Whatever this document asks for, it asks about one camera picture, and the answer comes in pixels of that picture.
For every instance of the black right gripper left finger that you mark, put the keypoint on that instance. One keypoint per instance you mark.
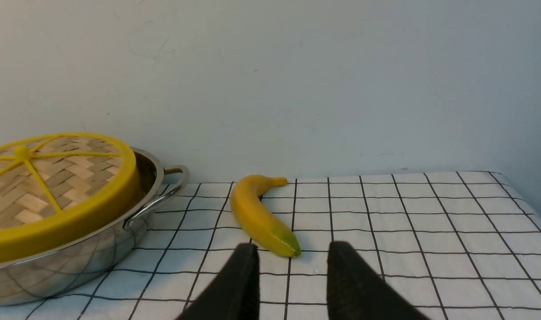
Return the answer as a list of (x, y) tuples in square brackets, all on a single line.
[(234, 294)]

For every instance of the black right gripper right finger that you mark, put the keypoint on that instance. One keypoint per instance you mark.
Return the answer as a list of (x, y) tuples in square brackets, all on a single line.
[(355, 291)]

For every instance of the woven bamboo steamer lid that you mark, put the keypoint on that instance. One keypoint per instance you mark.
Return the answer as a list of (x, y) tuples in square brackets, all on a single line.
[(59, 187)]

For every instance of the stainless steel pot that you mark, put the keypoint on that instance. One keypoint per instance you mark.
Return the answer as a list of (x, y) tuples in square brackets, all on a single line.
[(71, 265)]

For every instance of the yellow banana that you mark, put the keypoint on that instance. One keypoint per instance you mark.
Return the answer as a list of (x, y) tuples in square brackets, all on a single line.
[(257, 221)]

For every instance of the white checkered tablecloth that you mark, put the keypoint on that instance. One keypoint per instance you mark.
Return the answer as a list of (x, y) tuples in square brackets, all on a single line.
[(456, 245)]

